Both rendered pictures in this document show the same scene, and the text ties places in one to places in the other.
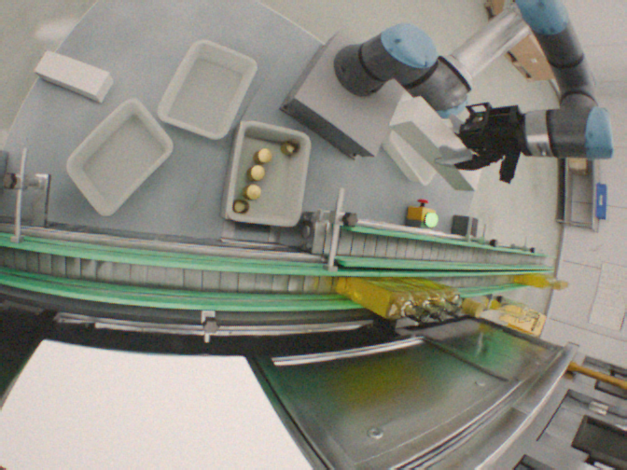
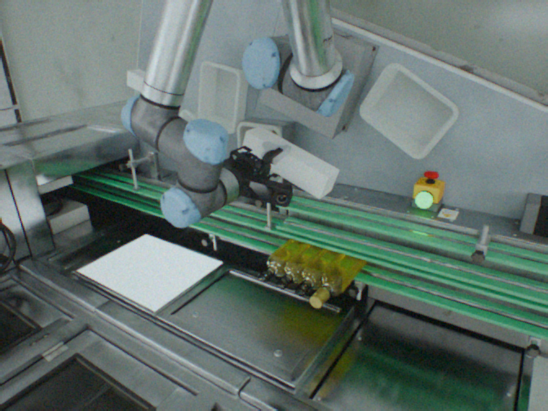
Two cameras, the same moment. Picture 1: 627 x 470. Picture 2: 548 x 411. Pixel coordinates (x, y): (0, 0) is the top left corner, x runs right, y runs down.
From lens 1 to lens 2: 1.16 m
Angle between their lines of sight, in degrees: 63
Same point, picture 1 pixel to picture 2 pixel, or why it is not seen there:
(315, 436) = (180, 299)
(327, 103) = (283, 99)
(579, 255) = not seen: outside the picture
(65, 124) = not seen: hidden behind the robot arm
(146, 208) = not seen: hidden behind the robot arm
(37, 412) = (115, 260)
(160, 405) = (161, 268)
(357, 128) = (311, 116)
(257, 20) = (245, 11)
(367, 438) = (191, 313)
